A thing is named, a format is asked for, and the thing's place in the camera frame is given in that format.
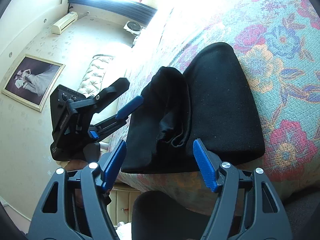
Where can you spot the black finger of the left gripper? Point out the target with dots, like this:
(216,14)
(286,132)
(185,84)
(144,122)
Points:
(129,108)
(105,128)

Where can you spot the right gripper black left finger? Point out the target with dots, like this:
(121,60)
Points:
(55,215)

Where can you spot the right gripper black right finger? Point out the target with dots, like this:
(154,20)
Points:
(247,205)

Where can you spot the black studded pants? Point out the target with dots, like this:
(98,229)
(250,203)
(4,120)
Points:
(211,101)

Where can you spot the cream tufted leather headboard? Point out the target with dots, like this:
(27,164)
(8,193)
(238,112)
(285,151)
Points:
(92,80)

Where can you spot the gold framed wedding photo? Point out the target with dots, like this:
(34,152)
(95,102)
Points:
(31,81)

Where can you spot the cream wooden nightstand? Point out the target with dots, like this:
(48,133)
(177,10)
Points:
(122,199)

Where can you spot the dark blue window curtain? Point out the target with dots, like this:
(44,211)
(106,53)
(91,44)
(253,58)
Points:
(134,10)

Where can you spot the floral green bedspread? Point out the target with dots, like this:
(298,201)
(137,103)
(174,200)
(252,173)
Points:
(277,45)

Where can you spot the white round wall clock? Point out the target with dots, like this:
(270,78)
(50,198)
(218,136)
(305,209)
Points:
(133,27)

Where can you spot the white wall air conditioner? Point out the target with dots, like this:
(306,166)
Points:
(62,24)

